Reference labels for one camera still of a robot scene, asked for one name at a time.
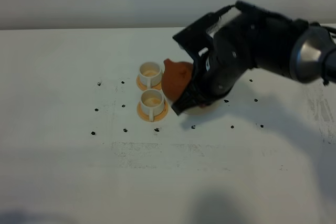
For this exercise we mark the brown clay teapot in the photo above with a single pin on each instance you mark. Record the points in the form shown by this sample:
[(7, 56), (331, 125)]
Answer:
[(176, 77)]

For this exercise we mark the orange coaster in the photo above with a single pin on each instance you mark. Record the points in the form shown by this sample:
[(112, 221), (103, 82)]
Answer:
[(149, 81), (159, 117)]

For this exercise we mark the near white teacup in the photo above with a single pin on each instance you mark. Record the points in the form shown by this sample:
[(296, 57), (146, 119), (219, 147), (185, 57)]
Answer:
[(152, 103)]

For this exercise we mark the cream round teapot saucer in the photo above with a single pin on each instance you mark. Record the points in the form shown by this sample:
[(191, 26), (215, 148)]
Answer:
[(201, 110)]

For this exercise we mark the white teacup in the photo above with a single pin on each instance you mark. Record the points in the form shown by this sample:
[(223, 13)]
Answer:
[(152, 103), (150, 66)]

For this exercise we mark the far orange coaster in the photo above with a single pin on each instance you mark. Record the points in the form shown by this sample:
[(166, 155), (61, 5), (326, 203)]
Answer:
[(149, 81)]

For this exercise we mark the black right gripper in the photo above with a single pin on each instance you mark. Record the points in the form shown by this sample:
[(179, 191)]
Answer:
[(246, 37)]

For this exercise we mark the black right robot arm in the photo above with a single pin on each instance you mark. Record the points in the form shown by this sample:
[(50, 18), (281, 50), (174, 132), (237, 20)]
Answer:
[(312, 56)]

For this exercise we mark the near orange coaster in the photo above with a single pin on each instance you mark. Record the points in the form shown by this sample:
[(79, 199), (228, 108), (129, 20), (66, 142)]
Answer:
[(159, 117)]

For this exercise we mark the far white teacup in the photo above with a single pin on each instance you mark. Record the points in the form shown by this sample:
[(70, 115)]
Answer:
[(150, 66)]

